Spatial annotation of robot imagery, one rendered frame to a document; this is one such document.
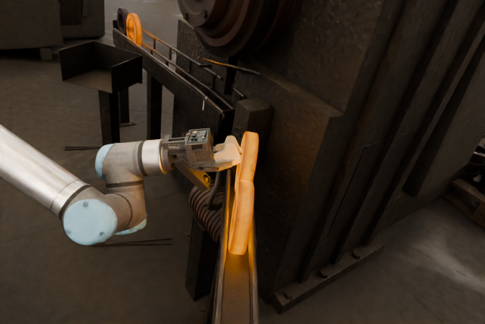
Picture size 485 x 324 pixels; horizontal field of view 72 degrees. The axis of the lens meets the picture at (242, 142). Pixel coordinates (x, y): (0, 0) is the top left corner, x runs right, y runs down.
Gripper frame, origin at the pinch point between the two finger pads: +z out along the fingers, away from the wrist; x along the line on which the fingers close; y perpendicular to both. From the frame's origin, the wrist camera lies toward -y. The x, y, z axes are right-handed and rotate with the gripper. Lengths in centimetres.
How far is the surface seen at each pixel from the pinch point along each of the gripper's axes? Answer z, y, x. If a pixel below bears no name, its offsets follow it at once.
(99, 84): -65, 0, 65
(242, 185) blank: -0.6, 2.3, -14.1
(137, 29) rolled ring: -59, 11, 112
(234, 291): -3.4, -11.7, -29.1
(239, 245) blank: -1.8, -5.6, -23.1
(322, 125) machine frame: 20.6, 0.0, 11.6
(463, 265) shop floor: 99, -109, 45
